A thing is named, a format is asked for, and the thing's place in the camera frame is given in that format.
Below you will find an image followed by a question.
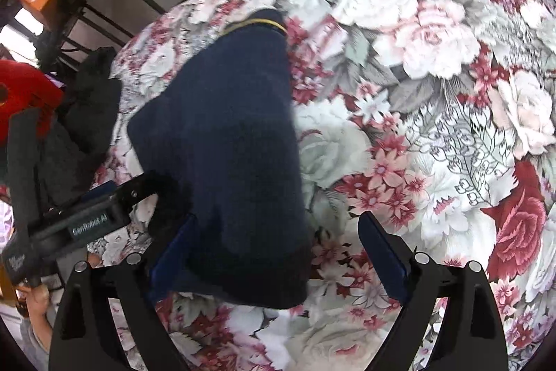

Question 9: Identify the navy blue knit cardigan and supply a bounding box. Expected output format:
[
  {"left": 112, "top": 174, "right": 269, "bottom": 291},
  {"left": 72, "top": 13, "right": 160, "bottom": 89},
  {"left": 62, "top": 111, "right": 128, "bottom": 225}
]
[{"left": 127, "top": 9, "right": 311, "bottom": 309}]

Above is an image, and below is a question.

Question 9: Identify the person's left hand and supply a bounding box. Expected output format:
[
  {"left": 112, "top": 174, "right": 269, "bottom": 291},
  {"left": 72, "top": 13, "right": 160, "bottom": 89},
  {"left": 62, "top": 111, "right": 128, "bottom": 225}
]
[{"left": 20, "top": 249, "right": 102, "bottom": 370}]

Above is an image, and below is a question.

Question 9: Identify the red plush toy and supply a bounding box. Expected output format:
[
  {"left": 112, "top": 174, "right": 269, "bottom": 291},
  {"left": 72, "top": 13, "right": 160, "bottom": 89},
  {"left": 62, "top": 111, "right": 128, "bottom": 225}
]
[{"left": 0, "top": 59, "right": 64, "bottom": 146}]

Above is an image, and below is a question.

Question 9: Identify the floral bed sheet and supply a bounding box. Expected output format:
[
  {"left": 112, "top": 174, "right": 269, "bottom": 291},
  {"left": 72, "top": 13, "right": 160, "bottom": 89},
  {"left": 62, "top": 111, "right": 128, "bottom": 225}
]
[{"left": 97, "top": 0, "right": 555, "bottom": 370}]

